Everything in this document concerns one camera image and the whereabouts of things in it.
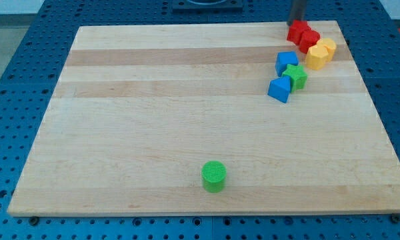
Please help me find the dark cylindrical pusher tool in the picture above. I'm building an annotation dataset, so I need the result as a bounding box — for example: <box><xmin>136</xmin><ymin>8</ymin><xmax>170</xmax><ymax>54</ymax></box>
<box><xmin>287</xmin><ymin>0</ymin><xmax>307</xmax><ymax>26</ymax></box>

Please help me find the red star block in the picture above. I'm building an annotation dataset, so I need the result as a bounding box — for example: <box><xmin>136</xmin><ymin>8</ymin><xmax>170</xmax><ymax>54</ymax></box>
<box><xmin>287</xmin><ymin>20</ymin><xmax>311</xmax><ymax>45</ymax></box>

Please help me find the red hexagon block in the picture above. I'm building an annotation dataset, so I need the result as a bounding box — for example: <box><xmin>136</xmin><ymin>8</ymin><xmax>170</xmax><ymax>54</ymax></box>
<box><xmin>299</xmin><ymin>30</ymin><xmax>321</xmax><ymax>54</ymax></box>

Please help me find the yellow hexagon block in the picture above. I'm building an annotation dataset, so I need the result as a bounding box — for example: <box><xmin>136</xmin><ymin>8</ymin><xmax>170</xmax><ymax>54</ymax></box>
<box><xmin>305</xmin><ymin>45</ymin><xmax>329</xmax><ymax>70</ymax></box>

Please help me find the yellow cylinder block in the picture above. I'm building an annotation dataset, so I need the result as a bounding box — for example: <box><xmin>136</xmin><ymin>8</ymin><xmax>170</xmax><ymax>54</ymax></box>
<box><xmin>317</xmin><ymin>38</ymin><xmax>337</xmax><ymax>62</ymax></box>

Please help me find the blue cube block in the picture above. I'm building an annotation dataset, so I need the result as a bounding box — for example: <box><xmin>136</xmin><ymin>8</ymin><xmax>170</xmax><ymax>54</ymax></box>
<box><xmin>275</xmin><ymin>51</ymin><xmax>299</xmax><ymax>77</ymax></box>

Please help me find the green star block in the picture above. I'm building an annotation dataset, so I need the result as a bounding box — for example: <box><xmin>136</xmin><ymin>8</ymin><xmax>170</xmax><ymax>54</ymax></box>
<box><xmin>282</xmin><ymin>64</ymin><xmax>308</xmax><ymax>93</ymax></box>

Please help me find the blue triangle block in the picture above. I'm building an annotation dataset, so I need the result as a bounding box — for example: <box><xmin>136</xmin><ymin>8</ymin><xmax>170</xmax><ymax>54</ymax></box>
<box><xmin>267</xmin><ymin>76</ymin><xmax>291</xmax><ymax>103</ymax></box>

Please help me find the green cylinder block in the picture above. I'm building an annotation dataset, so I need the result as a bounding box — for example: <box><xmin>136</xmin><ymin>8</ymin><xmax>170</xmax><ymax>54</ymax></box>
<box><xmin>201</xmin><ymin>161</ymin><xmax>227</xmax><ymax>193</ymax></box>

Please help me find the wooden board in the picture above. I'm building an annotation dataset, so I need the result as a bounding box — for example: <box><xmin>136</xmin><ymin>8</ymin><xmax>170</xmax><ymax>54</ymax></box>
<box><xmin>7</xmin><ymin>21</ymin><xmax>400</xmax><ymax>217</ymax></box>

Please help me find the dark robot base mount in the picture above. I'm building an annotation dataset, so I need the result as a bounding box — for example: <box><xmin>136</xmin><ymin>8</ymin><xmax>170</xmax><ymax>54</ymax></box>
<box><xmin>171</xmin><ymin>0</ymin><xmax>243</xmax><ymax>12</ymax></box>

